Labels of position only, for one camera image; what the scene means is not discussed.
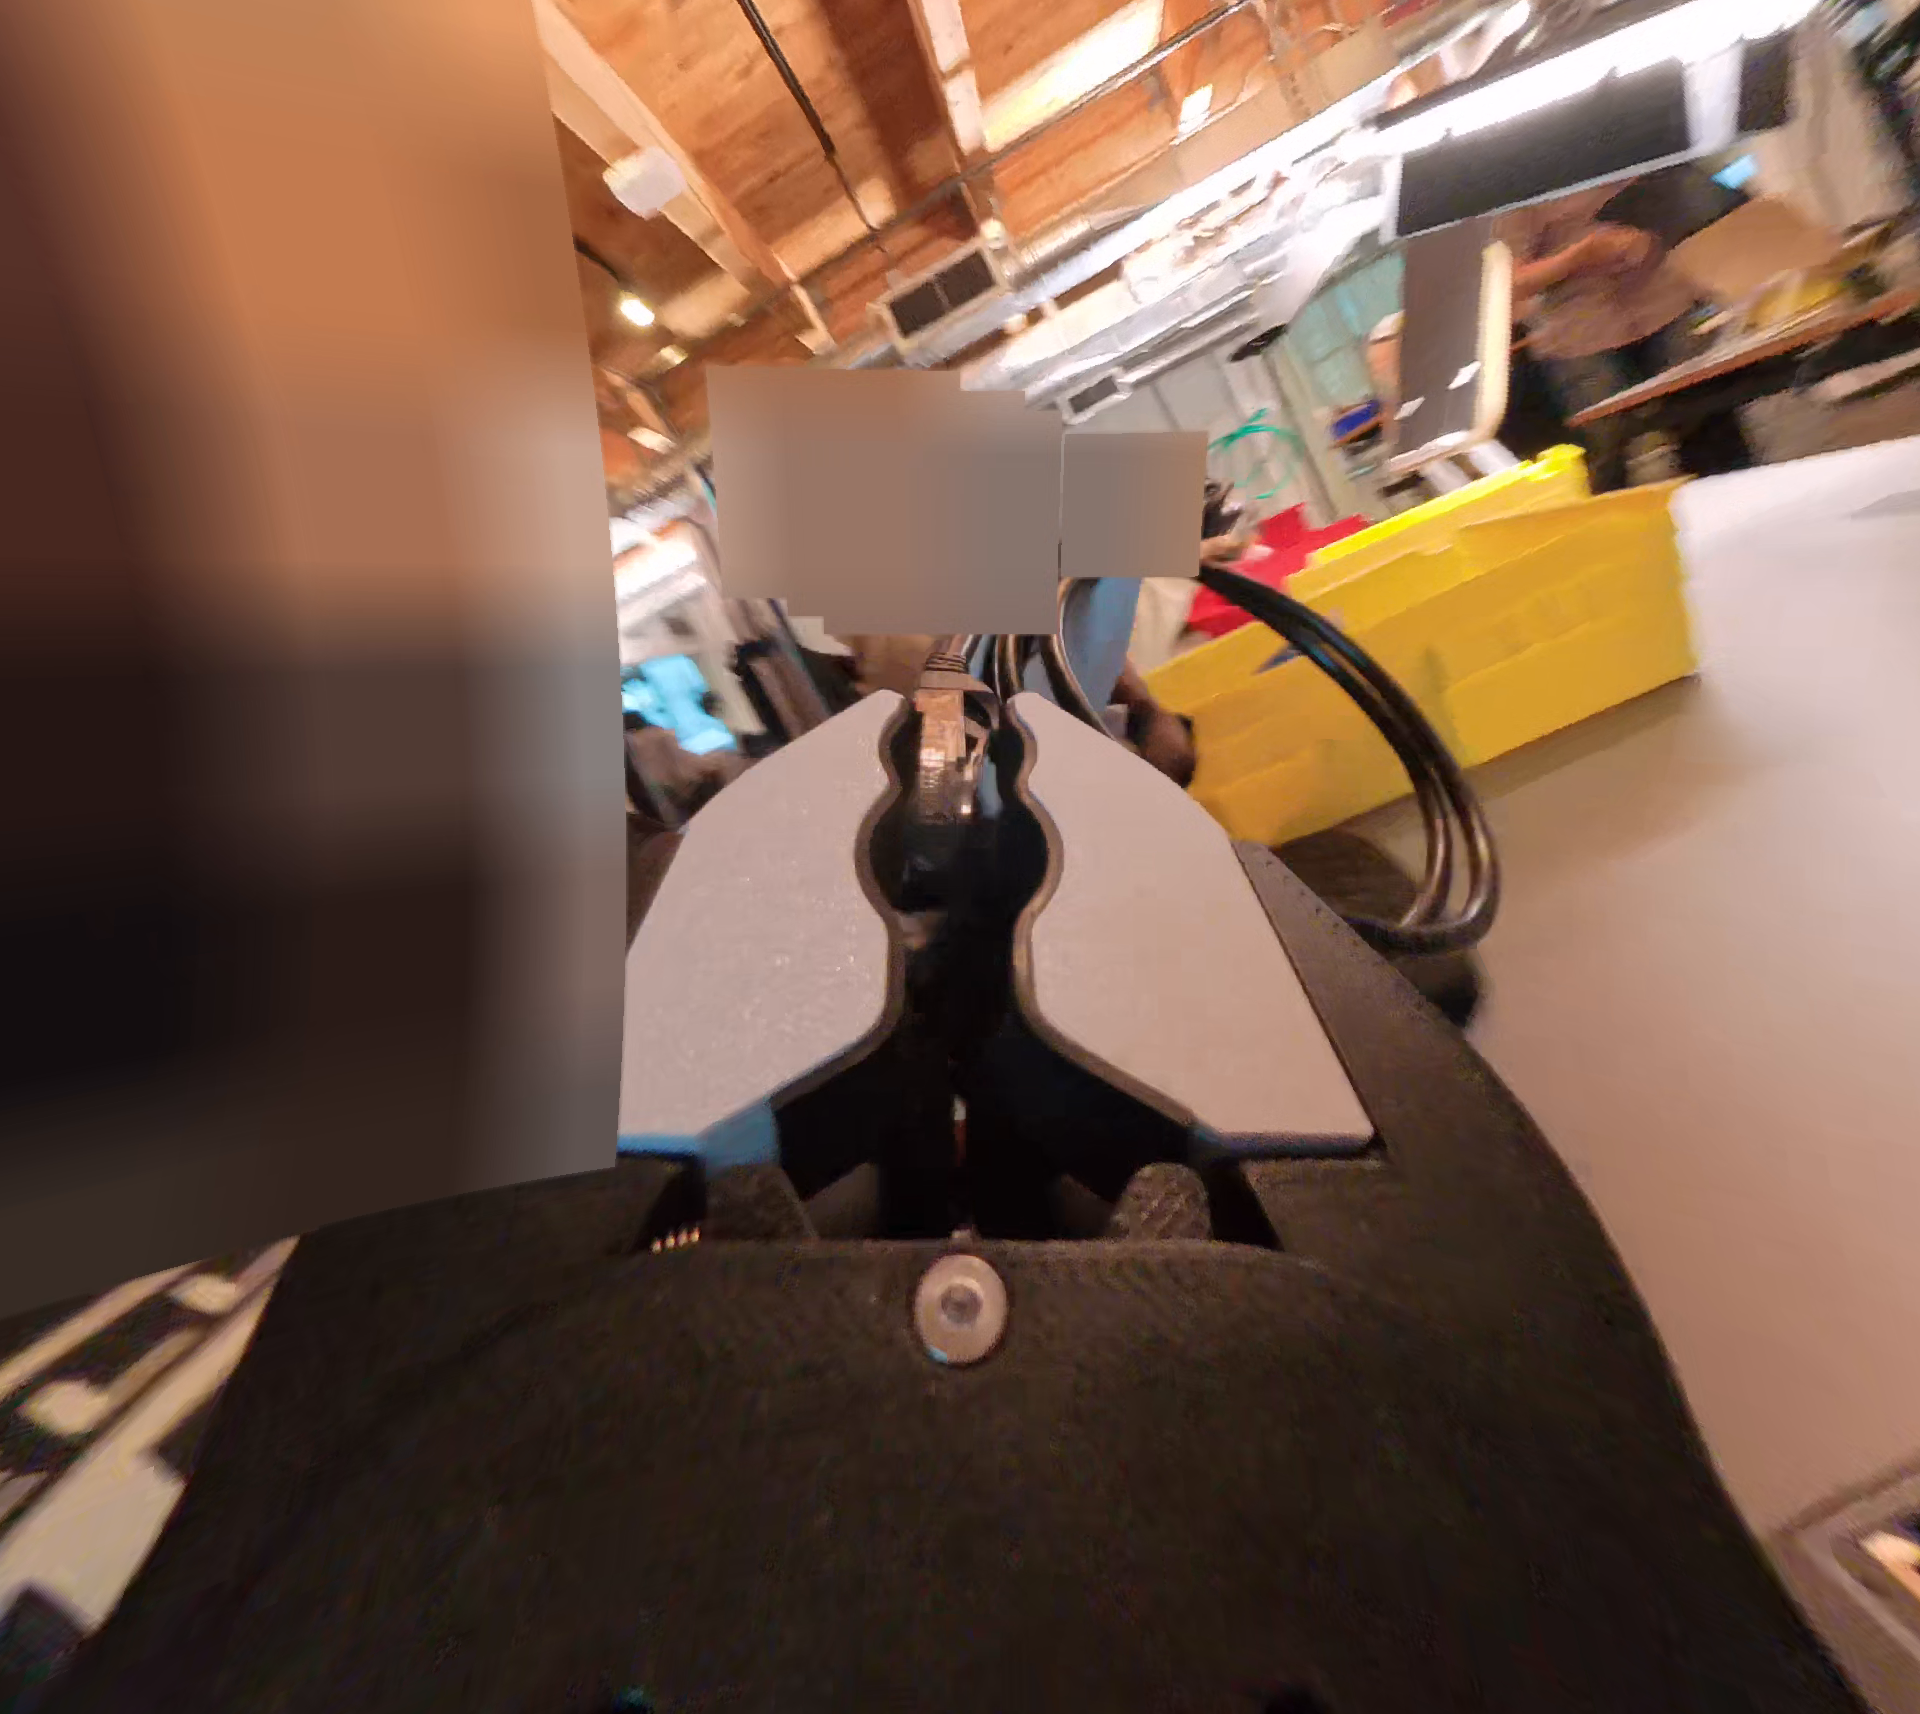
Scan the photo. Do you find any red plastic bin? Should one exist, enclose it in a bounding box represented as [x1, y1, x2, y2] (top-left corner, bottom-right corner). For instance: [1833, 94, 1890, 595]
[1188, 508, 1361, 640]

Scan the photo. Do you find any black ethernet cable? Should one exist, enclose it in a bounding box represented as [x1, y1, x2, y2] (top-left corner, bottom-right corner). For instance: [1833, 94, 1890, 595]
[897, 567, 1506, 1146]

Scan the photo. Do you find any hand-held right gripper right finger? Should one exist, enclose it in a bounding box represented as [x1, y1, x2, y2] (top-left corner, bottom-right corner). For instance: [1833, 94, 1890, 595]
[1005, 695, 1380, 1156]

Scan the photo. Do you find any beige rounded board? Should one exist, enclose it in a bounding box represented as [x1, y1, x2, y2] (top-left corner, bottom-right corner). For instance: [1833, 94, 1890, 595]
[1387, 237, 1519, 473]

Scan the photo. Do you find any light panel on stand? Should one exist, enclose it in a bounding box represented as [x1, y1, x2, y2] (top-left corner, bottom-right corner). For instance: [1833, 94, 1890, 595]
[1373, 41, 1802, 247]

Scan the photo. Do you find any yellow plastic bin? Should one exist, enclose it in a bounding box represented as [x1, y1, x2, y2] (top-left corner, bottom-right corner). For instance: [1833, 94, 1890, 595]
[1143, 442, 1701, 850]

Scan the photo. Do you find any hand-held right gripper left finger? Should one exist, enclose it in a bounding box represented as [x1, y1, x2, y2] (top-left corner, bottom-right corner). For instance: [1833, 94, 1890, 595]
[619, 691, 912, 1172]

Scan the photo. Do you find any black wrist rest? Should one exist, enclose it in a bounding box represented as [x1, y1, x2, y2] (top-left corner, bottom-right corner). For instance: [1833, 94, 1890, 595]
[1275, 829, 1489, 1031]

